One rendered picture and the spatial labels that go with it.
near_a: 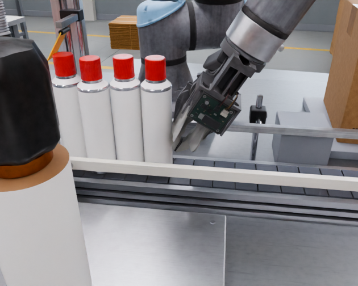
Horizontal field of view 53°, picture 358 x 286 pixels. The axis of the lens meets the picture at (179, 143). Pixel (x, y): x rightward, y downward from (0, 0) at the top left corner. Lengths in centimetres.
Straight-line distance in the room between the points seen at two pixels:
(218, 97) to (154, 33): 39
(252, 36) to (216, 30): 39
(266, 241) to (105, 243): 25
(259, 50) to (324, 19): 550
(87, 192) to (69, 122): 13
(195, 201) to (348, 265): 25
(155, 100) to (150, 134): 6
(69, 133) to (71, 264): 30
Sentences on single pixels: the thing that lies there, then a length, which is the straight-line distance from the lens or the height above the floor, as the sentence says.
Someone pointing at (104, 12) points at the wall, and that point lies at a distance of 657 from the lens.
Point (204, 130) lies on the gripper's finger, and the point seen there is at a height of 98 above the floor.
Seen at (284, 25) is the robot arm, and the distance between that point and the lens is 51.
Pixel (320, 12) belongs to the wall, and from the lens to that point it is 598.
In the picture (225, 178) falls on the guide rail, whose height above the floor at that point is 90.
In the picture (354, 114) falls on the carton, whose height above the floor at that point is 92.
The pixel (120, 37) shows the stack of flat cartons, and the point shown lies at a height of 15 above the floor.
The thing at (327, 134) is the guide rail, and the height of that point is 95.
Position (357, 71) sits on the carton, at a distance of 82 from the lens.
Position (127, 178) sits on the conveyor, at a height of 88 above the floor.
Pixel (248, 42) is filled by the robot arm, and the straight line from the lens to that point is 50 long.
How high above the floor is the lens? 125
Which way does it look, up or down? 30 degrees down
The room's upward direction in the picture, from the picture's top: straight up
